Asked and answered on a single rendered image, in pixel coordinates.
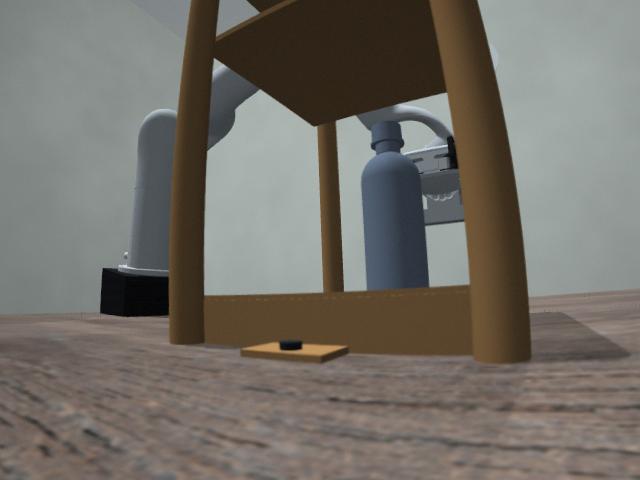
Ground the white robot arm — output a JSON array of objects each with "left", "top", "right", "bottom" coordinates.
[{"left": 118, "top": 64, "right": 464, "bottom": 277}]

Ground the brown wooden shelving unit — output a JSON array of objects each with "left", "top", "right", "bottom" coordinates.
[{"left": 169, "top": 0, "right": 531, "bottom": 364}]

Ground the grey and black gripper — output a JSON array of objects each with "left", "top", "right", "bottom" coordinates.
[{"left": 404, "top": 135, "right": 461, "bottom": 201}]

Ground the blue-grey cylinder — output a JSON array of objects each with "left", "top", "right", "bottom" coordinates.
[{"left": 361, "top": 121, "right": 429, "bottom": 290}]

